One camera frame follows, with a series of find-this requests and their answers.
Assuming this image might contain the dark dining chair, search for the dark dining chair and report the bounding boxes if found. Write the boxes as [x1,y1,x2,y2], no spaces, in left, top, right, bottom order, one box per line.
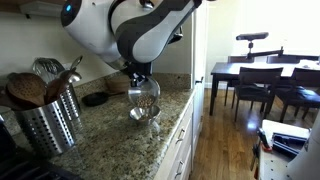
[275,68,320,122]
[234,67,283,120]

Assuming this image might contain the dark dining chair left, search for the dark dining chair left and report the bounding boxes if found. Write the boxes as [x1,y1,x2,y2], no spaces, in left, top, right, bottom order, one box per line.
[234,67,283,120]

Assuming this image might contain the wooden lower drawers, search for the wooden lower drawers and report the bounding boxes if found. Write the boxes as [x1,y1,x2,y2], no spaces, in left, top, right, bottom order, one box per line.
[153,93,201,180]

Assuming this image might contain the wooden slotted spoon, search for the wooden slotted spoon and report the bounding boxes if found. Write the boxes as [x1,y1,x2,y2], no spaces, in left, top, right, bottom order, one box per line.
[7,73,46,107]

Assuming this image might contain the chickpeas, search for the chickpeas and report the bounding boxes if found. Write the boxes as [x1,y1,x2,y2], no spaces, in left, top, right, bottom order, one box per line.
[137,95,155,108]

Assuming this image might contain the wooden upper cabinet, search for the wooden upper cabinet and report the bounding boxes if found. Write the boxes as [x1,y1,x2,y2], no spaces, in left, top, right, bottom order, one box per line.
[0,0,66,17]

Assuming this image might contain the perforated steel utensil holder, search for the perforated steel utensil holder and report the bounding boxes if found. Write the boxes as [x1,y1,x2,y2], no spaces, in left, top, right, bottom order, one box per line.
[14,99,75,158]

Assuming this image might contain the black camera on stand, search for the black camera on stand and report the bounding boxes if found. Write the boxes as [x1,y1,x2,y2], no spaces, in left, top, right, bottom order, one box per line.
[236,32,284,59]

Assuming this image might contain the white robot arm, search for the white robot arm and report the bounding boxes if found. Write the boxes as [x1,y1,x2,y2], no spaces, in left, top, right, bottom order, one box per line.
[60,0,203,87]

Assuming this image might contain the silver bowl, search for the silver bowl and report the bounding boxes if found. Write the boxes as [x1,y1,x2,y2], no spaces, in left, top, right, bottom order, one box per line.
[128,77,160,107]
[129,105,161,125]

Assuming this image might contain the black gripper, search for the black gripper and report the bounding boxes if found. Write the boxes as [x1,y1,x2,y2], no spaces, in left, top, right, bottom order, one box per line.
[122,62,152,89]

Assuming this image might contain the clamps on workbench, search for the clamps on workbench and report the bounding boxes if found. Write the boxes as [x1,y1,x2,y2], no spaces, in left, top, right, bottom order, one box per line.
[250,128,307,180]

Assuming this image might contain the dark dining chair right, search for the dark dining chair right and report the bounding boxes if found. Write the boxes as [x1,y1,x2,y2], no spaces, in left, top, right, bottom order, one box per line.
[275,68,320,122]

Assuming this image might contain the dark wooden dining table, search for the dark wooden dining table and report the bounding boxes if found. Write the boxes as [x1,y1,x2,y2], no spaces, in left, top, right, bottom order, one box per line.
[209,60,320,115]

